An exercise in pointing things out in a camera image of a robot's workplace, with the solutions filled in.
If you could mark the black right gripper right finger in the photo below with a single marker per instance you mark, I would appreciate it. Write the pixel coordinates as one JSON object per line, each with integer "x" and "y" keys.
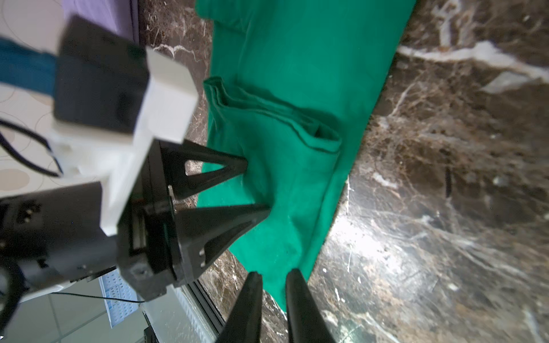
{"x": 305, "y": 323}

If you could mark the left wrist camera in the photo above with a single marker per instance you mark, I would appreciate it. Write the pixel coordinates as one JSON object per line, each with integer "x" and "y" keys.
{"x": 112, "y": 99}

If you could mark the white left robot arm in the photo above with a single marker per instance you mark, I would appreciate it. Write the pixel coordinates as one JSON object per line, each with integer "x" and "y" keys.
{"x": 54, "y": 237}

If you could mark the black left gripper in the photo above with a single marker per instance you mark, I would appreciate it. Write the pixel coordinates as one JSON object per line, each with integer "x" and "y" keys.
{"x": 176, "y": 172}

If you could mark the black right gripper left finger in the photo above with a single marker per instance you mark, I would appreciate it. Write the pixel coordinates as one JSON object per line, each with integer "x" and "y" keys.
{"x": 245, "y": 320}

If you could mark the green t-shirt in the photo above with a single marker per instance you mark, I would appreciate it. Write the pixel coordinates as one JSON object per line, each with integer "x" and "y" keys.
{"x": 291, "y": 88}

